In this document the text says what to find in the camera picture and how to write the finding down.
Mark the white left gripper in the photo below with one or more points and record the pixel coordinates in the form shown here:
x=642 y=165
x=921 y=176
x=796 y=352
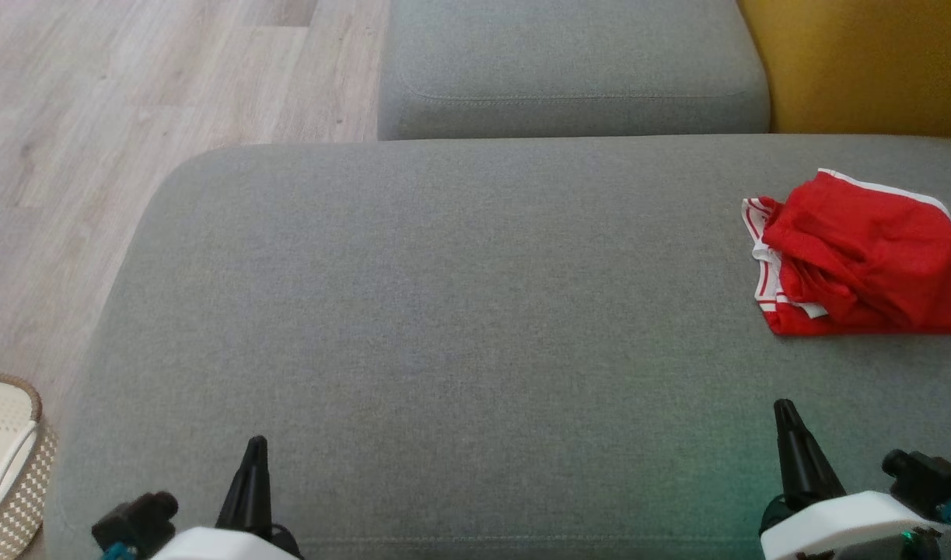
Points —
x=218 y=546

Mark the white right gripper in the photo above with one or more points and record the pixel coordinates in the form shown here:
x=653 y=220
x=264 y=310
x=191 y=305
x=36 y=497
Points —
x=840 y=525

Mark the red basketball jersey number 23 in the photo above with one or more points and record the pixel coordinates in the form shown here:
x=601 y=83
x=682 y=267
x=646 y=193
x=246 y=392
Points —
x=802 y=323

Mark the red basketball shorts white stripes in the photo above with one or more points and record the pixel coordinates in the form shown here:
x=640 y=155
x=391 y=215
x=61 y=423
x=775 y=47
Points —
x=864 y=233

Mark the cream laundry basket brown rim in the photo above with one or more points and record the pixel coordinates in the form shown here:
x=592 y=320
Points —
x=16 y=498

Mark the large grey sofa chaise cushion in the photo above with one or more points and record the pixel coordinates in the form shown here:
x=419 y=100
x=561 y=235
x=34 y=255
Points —
x=444 y=311

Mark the long yellow sofa back cushion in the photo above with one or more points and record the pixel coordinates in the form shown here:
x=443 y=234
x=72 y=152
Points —
x=872 y=62

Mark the grey sofa seat cushion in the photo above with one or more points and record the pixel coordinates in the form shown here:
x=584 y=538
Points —
x=568 y=62

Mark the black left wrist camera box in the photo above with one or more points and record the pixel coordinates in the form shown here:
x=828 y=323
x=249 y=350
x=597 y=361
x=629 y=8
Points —
x=137 y=521

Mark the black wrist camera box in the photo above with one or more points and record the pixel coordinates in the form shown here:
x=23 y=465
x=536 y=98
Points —
x=137 y=521
x=930 y=478

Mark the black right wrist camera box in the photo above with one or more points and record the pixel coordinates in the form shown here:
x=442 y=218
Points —
x=930 y=478

